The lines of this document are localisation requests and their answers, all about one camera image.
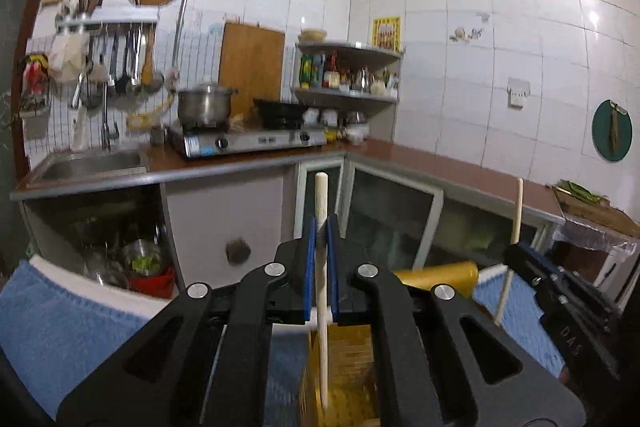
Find light wooden chopstick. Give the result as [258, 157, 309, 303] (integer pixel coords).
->
[315, 173, 332, 409]
[495, 178, 524, 326]

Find steel bowl with greens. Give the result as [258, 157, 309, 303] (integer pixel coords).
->
[120, 239, 169, 278]

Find white wall rack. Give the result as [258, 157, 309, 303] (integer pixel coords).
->
[56, 8, 159, 34]

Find yellow wall picture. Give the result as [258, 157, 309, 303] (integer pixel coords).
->
[371, 17, 402, 54]

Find yellow perforated cutlery holder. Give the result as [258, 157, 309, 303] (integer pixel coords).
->
[299, 259, 481, 427]

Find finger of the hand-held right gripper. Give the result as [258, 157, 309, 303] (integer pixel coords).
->
[502, 245, 545, 297]
[520, 243, 576, 284]

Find steel sink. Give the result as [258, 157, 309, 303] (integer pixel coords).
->
[29, 149, 149, 188]

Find wooden handled spatula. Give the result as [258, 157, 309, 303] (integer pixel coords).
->
[141, 23, 157, 88]

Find clear plastic sheet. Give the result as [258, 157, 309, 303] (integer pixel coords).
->
[552, 216, 639, 259]

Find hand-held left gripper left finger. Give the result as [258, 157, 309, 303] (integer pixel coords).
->
[56, 216, 321, 427]

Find white wall socket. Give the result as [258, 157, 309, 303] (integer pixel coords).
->
[507, 77, 532, 109]

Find wooden cutting board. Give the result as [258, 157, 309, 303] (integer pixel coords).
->
[219, 23, 286, 118]

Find red hanging bag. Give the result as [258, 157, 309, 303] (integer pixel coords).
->
[21, 52, 52, 108]

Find small wall stickers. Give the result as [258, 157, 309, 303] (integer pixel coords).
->
[449, 26, 486, 43]

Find kitchen counter cabinet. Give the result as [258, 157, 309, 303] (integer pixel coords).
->
[10, 138, 567, 304]

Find steel gas stove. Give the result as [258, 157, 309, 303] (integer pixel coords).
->
[167, 123, 328, 159]

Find white plastic bag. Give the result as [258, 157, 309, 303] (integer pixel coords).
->
[47, 32, 84, 82]

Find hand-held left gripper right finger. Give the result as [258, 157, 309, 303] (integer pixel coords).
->
[326, 216, 587, 427]

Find steel cooking pot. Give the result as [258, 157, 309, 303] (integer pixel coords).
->
[177, 83, 239, 128]

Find black wok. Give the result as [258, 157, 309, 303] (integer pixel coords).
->
[252, 98, 309, 128]

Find green round board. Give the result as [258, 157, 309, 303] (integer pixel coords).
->
[591, 99, 634, 163]

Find blue terry towel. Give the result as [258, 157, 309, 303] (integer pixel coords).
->
[0, 259, 568, 427]

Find wooden tray with vegetables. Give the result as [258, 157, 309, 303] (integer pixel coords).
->
[552, 181, 640, 239]

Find steel ladle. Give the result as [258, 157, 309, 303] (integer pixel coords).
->
[107, 32, 126, 96]
[125, 29, 144, 96]

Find red plastic basin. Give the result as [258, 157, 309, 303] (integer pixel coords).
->
[129, 264, 176, 299]

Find white cups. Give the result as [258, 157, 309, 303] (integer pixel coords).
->
[302, 107, 342, 128]

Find grey corner shelf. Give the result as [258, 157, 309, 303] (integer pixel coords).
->
[291, 41, 404, 104]

